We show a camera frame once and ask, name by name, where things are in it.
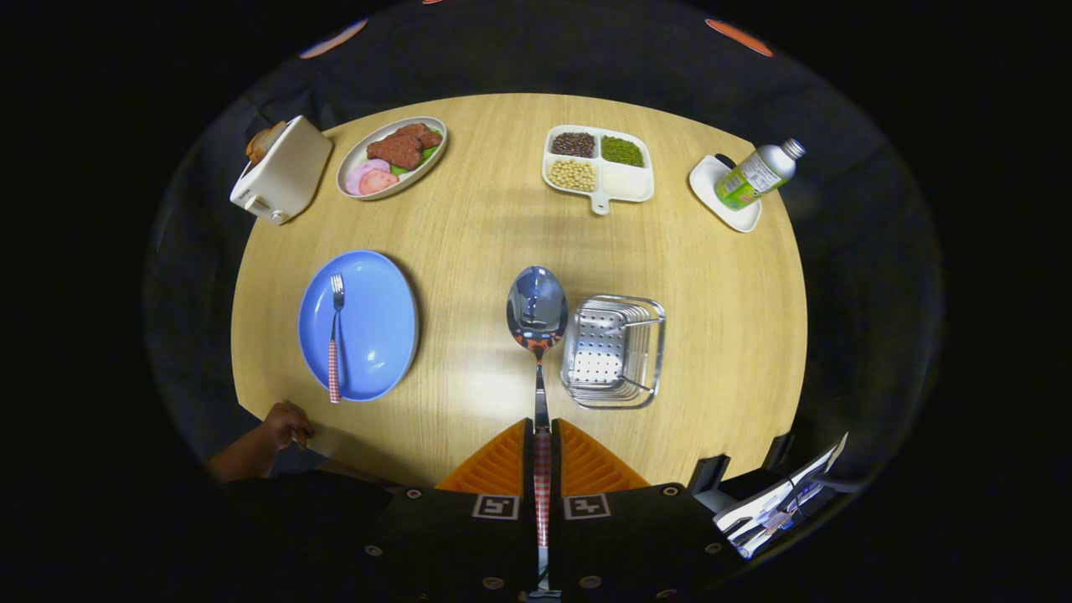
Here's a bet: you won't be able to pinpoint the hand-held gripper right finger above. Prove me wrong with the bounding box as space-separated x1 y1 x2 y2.
549 419 740 600

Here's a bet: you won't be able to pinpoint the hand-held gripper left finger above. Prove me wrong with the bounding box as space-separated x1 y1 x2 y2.
356 419 538 600

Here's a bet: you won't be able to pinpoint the spoon with red checked handle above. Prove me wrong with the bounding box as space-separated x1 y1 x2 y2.
506 265 570 595

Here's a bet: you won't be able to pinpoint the fork with red checked handle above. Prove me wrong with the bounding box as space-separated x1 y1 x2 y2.
327 274 346 405

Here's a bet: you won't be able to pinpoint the metal cutlery basket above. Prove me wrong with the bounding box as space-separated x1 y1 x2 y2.
559 294 667 410

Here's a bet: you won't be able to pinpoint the blue plate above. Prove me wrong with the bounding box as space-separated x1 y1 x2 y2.
298 250 420 403

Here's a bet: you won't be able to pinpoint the yellow soybeans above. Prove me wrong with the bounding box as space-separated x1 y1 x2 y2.
547 159 597 192

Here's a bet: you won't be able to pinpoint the white divided dish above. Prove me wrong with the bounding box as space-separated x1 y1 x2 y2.
541 125 656 216

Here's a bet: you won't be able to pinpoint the small white dish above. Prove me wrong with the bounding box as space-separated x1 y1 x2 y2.
688 154 763 234

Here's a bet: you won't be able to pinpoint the green mung beans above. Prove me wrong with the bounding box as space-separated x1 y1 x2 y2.
600 136 646 168

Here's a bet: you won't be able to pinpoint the green lettuce leaf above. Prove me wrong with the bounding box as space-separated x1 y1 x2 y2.
389 127 442 177

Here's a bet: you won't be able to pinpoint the light pink ham slice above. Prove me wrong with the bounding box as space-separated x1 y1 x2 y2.
345 159 391 195

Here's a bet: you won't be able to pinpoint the large brown meat patty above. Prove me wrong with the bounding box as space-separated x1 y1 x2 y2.
366 134 425 171

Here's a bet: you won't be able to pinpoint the white oval plate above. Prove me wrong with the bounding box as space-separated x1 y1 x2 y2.
336 116 449 201

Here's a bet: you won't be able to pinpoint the small brown meat patty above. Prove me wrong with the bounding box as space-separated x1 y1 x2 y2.
394 123 443 150

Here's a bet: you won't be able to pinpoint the green label metal bottle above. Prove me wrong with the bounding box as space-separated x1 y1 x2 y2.
714 138 807 211

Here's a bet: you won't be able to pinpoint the white toaster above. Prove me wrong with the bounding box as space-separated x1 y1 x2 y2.
229 116 334 225

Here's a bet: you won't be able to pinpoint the brown bread slice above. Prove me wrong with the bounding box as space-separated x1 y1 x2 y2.
245 121 287 165

